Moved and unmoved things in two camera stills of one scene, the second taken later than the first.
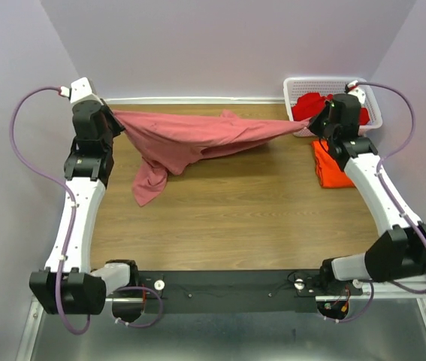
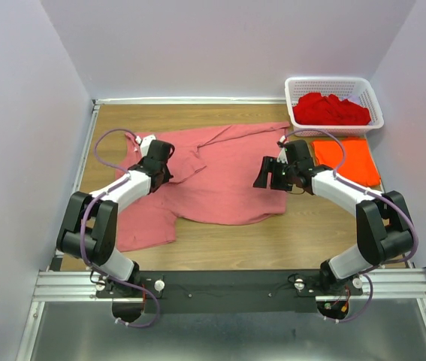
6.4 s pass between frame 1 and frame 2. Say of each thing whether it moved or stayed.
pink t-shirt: moved
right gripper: moved
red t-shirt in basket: stayed
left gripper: moved
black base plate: stayed
